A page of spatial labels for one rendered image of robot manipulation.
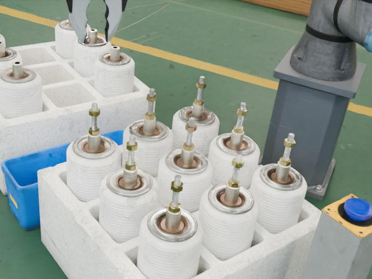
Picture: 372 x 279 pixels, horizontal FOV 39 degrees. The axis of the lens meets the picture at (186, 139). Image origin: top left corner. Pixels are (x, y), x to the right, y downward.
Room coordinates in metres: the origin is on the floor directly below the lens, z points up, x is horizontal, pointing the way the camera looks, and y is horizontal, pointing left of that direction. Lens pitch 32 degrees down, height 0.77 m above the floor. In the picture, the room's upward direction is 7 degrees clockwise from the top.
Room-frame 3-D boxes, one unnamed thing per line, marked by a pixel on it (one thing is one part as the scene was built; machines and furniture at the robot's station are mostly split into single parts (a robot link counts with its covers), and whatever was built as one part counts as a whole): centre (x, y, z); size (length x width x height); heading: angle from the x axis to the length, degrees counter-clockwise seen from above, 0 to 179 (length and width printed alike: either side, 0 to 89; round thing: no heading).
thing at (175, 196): (0.59, 0.00, 0.30); 0.01 x 0.01 x 0.08
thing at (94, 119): (0.76, 0.16, 0.30); 0.01 x 0.01 x 0.08
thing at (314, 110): (1.14, -0.30, 0.15); 0.19 x 0.19 x 0.30; 70
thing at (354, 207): (0.59, -0.25, 0.32); 0.04 x 0.04 x 0.02
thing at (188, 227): (0.59, 0.00, 0.25); 0.08 x 0.08 x 0.01
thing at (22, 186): (0.92, 0.23, 0.06); 0.30 x 0.11 x 0.12; 130
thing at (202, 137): (0.92, -0.02, 0.16); 0.10 x 0.10 x 0.18
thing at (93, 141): (0.76, 0.16, 0.26); 0.02 x 0.02 x 0.03
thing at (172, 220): (0.59, 0.00, 0.26); 0.02 x 0.02 x 0.03
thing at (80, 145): (0.76, 0.16, 0.25); 0.08 x 0.08 x 0.01
